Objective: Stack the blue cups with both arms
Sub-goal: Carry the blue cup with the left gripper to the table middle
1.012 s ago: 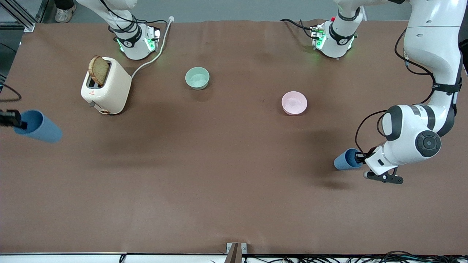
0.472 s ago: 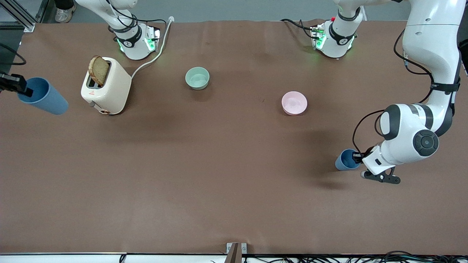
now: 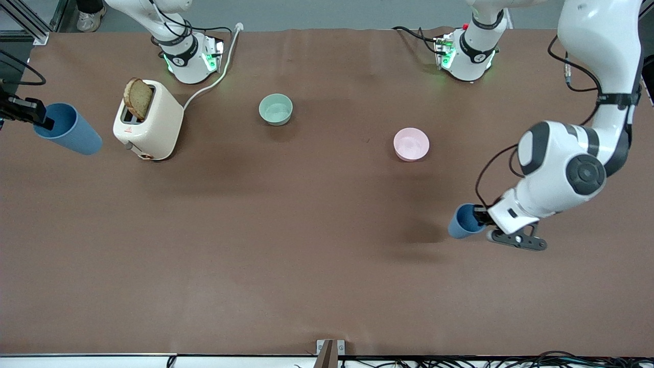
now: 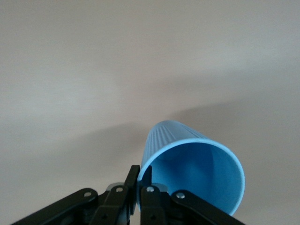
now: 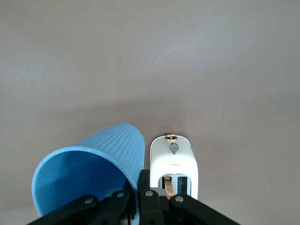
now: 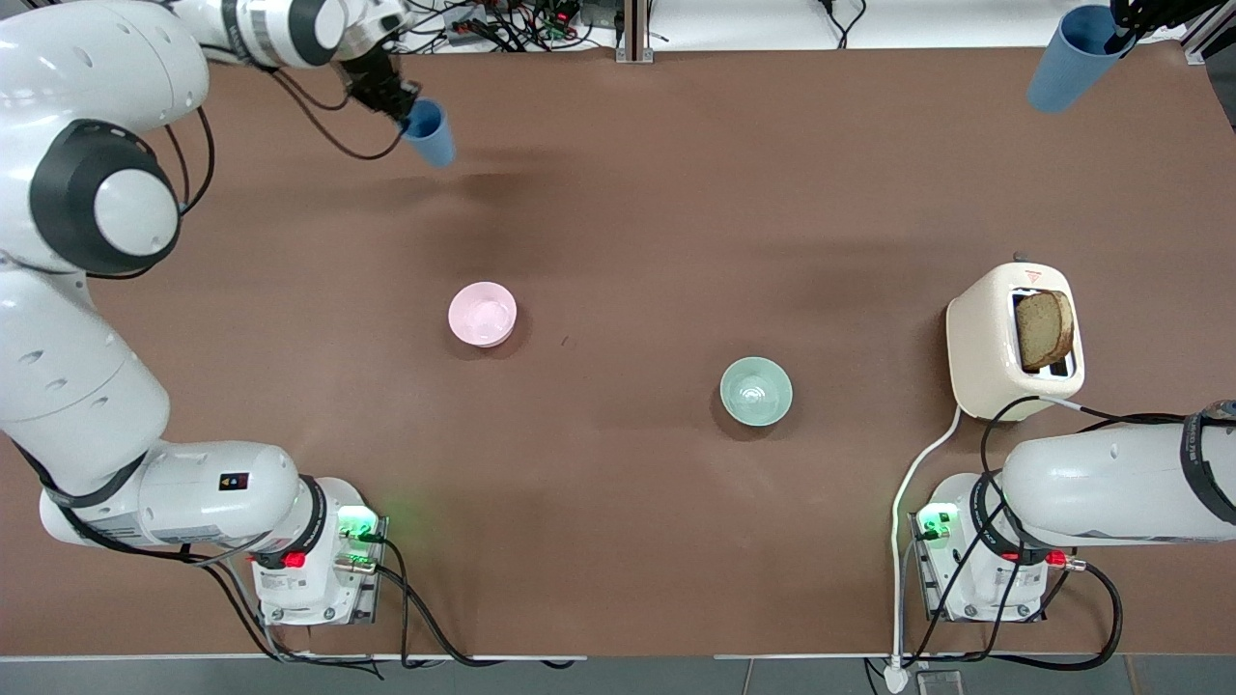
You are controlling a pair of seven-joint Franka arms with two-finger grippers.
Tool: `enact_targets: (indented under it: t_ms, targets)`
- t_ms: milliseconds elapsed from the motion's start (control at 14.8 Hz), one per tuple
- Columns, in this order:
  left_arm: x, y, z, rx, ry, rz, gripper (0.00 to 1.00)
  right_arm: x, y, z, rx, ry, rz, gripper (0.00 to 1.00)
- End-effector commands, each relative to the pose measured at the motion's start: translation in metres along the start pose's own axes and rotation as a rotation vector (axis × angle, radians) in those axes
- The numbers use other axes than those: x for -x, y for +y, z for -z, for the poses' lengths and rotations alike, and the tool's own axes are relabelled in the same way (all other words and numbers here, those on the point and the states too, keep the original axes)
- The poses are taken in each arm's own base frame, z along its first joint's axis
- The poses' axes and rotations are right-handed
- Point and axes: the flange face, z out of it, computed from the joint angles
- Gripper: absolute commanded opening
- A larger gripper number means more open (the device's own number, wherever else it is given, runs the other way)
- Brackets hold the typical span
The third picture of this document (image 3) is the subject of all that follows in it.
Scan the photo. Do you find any blue plastic cup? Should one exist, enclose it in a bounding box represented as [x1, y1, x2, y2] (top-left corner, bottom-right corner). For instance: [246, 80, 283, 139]
[448, 203, 487, 240]
[33, 103, 103, 156]

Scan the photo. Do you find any brown bread slice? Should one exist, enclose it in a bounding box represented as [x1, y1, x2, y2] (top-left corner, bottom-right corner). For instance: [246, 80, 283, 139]
[124, 77, 154, 122]

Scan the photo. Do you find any pink bowl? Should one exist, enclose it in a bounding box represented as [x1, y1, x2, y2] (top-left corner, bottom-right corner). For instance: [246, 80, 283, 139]
[393, 127, 430, 163]

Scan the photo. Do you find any cream white toaster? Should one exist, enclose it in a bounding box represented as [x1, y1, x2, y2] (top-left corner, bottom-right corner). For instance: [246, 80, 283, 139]
[112, 79, 184, 162]

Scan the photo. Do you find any white sneaker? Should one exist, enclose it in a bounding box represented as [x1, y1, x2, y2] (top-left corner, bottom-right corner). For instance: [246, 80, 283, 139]
[77, 5, 107, 33]

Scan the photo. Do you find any brown table cover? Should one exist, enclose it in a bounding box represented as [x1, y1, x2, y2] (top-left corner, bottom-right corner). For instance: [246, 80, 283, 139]
[0, 27, 654, 357]

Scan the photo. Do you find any control box with green light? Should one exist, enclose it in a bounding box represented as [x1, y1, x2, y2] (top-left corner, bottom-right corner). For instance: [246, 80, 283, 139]
[201, 38, 225, 73]
[434, 33, 456, 71]

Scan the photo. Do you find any mint green bowl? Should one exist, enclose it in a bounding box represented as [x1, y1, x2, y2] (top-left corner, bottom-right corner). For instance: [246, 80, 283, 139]
[258, 93, 294, 127]

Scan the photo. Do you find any aluminium frame profile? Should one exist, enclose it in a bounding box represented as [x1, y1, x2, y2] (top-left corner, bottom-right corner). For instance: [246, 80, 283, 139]
[0, 0, 71, 45]

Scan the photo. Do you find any black cable bundle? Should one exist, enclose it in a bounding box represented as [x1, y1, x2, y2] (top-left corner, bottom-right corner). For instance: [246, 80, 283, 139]
[337, 350, 654, 368]

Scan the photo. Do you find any white toaster power cable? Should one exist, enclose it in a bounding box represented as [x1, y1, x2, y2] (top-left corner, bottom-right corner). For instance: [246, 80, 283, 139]
[182, 22, 244, 111]

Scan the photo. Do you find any black base cable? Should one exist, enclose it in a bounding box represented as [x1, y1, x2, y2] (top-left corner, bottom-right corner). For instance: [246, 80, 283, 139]
[392, 25, 441, 55]
[186, 25, 233, 41]

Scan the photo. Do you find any metal camera bracket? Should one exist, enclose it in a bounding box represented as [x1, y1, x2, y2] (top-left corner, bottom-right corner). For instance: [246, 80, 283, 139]
[313, 339, 346, 368]

